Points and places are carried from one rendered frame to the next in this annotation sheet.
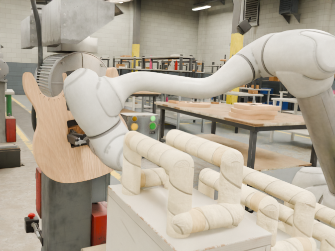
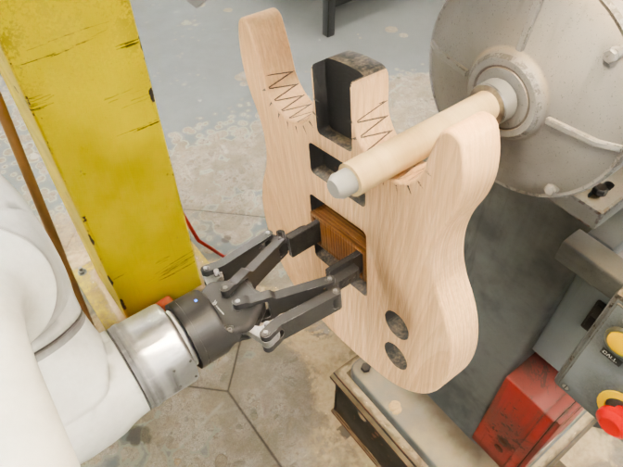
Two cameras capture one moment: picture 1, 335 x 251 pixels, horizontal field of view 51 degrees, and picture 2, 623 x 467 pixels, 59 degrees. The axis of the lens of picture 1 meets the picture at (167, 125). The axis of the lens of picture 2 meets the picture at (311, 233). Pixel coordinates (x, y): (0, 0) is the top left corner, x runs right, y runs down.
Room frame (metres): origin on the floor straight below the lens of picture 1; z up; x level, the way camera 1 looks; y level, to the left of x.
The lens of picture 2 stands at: (1.16, -0.11, 1.58)
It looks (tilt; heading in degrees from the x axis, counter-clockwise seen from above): 49 degrees down; 83
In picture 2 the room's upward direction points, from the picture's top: straight up
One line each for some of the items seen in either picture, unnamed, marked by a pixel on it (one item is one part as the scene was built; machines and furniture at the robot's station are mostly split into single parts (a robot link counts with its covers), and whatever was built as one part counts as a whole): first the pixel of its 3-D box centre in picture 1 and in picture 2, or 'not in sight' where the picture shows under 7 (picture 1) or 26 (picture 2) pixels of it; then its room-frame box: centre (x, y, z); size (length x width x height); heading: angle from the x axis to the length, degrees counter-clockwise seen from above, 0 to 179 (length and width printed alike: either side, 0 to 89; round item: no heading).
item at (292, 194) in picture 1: (269, 185); not in sight; (0.63, -0.19, 1.12); 0.20 x 0.03 x 0.03; 28
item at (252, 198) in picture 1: (234, 189); not in sight; (0.60, -0.12, 1.12); 0.20 x 0.03 x 0.03; 28
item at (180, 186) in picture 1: (180, 199); not in sight; (0.45, -0.02, 1.15); 0.03 x 0.03 x 0.09
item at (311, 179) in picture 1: (312, 195); not in sight; (1.32, -0.58, 0.87); 0.18 x 0.16 x 0.22; 25
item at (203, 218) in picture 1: (209, 217); not in sight; (0.46, -0.06, 1.12); 0.11 x 0.03 x 0.03; 119
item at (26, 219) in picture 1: (34, 231); not in sight; (1.73, 0.66, 0.46); 0.25 x 0.07 x 0.08; 30
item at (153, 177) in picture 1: (149, 177); not in sight; (0.62, 0.03, 1.12); 0.11 x 0.03 x 0.03; 119
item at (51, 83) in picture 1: (72, 81); (618, 41); (1.59, 0.44, 1.25); 0.41 x 0.27 x 0.26; 30
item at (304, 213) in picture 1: (302, 226); not in sight; (0.56, -0.23, 1.07); 0.03 x 0.03 x 0.09
